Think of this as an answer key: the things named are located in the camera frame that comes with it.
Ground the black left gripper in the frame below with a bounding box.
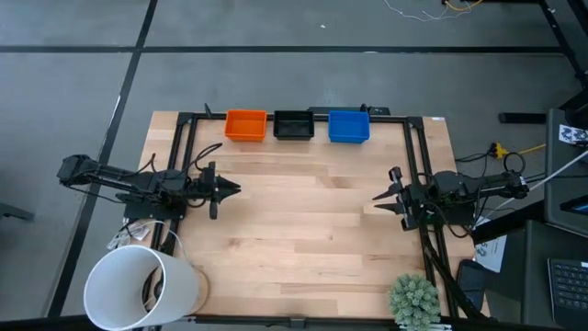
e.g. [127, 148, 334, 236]
[197, 160, 243, 221]

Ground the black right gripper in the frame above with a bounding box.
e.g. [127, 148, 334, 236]
[371, 165, 421, 233]

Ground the orange plastic basket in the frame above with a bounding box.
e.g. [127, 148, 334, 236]
[224, 108, 268, 143]

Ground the blue plastic basket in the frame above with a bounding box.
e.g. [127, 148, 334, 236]
[327, 109, 371, 144]

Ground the black plastic basket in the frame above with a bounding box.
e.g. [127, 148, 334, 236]
[273, 109, 316, 142]

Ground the potted green plant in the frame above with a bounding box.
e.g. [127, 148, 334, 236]
[388, 273, 442, 330]

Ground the white cylindrical bucket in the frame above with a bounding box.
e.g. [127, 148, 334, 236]
[83, 244, 201, 331]

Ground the black rounded pad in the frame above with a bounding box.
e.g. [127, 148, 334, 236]
[456, 258, 489, 310]

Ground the white paper sheet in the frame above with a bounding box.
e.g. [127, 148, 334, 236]
[474, 233, 508, 273]

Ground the black computer desk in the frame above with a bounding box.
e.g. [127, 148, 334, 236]
[470, 215, 588, 331]

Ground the grey side desk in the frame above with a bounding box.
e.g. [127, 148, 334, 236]
[544, 108, 588, 238]

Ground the black tablet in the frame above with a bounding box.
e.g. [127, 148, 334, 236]
[559, 194, 588, 217]

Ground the patterned white paper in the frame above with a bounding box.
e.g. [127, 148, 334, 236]
[558, 123, 588, 147]

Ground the black keyboard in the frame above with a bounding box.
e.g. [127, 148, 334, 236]
[546, 257, 588, 330]

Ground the dark grey stand foot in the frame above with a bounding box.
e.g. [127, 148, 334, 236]
[0, 201, 36, 222]

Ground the black metal stand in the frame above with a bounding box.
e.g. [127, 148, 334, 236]
[498, 0, 588, 125]

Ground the black metal table frame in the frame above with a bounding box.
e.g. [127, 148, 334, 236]
[149, 106, 491, 330]

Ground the yellow extension cord plug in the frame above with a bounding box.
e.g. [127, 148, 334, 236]
[488, 142, 548, 160]

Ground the thick white cable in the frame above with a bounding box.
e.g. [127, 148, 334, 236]
[475, 151, 588, 226]

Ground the white floor cable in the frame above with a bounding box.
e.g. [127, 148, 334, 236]
[382, 0, 465, 23]

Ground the yellow hanging cable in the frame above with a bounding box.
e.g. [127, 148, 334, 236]
[442, 0, 484, 13]

